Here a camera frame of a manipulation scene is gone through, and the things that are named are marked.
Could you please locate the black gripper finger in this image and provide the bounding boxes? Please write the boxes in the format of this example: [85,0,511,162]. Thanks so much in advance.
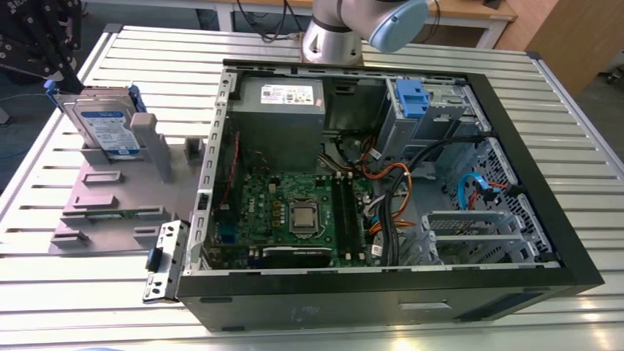
[57,0,83,69]
[33,39,84,95]

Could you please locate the hard disk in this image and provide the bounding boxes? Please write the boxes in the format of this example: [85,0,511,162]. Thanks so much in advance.
[43,80,147,160]

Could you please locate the metal disk bay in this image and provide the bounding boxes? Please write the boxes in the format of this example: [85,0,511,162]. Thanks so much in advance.
[419,210,543,266]

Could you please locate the grey parts rack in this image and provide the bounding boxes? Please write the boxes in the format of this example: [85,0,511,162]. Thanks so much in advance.
[47,112,208,257]

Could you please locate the green RAM stick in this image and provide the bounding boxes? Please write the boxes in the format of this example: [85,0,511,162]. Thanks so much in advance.
[85,208,143,222]

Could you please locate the grey power supply unit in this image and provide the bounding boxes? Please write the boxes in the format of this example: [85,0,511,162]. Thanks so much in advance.
[227,76,327,175]

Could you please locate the metal expansion card retainer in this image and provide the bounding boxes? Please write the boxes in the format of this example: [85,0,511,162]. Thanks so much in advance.
[141,219,191,304]

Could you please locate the green motherboard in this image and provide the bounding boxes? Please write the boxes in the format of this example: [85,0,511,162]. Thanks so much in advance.
[207,171,387,270]

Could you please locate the silver CPU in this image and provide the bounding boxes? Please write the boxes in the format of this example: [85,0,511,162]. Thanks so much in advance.
[291,206,319,230]

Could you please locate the CPU socket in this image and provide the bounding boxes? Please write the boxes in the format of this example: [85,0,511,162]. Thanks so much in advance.
[285,196,328,241]

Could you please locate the black graphics card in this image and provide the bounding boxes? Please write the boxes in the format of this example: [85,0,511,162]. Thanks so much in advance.
[248,245,336,271]

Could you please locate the black RAM slot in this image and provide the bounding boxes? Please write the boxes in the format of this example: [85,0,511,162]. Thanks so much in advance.
[332,170,353,262]
[343,170,368,262]

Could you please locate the metal drive cage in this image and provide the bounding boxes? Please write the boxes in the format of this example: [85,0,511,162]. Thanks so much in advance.
[379,75,492,173]

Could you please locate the black PC case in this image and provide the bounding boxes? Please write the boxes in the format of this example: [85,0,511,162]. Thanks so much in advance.
[172,56,605,333]

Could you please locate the wooden cabinet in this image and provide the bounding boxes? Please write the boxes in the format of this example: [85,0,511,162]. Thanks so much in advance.
[495,0,624,98]

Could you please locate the red black twisted wire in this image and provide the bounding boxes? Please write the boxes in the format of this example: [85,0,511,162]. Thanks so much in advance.
[219,130,243,212]

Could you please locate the thin coloured fan wires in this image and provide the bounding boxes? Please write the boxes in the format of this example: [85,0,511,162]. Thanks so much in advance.
[245,149,272,173]

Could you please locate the yellow black power wires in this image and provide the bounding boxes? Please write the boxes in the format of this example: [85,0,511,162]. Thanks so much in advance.
[319,153,360,173]

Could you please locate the blue plastic drive bracket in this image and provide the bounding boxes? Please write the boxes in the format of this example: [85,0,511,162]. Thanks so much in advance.
[395,78,431,118]

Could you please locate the orange wire bundle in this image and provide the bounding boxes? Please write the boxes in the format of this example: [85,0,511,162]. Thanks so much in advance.
[360,137,419,235]

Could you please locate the black cable bundle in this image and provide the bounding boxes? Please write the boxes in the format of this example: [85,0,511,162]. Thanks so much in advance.
[377,135,493,266]

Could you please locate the wooden desk white frame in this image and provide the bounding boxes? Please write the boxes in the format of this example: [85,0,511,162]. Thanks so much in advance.
[213,0,517,48]

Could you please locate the blue wire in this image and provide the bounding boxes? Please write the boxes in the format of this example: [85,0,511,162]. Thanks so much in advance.
[456,171,492,213]

